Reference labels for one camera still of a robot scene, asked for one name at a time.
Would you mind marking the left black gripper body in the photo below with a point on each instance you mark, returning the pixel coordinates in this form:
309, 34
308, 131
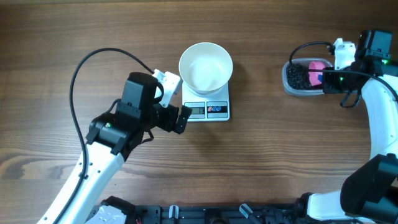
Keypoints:
165, 118

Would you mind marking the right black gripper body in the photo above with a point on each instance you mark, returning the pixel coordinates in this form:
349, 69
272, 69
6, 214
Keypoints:
337, 82

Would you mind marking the pink scoop blue handle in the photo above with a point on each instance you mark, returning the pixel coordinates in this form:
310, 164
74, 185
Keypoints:
315, 78

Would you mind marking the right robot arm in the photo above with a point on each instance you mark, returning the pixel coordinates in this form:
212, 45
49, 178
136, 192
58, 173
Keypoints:
367, 70

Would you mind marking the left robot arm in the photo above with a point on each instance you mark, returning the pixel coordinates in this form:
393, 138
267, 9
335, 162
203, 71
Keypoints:
112, 136

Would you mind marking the white digital kitchen scale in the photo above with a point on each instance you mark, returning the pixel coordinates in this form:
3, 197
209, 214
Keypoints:
210, 107

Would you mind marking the white round bowl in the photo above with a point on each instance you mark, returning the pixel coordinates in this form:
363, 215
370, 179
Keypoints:
205, 67

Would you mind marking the clear plastic container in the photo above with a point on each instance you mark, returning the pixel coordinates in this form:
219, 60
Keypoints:
305, 62

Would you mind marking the black beans pile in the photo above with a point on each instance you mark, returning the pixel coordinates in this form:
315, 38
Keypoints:
297, 77

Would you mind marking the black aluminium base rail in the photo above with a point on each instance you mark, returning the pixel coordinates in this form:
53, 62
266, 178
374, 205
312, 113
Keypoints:
174, 214

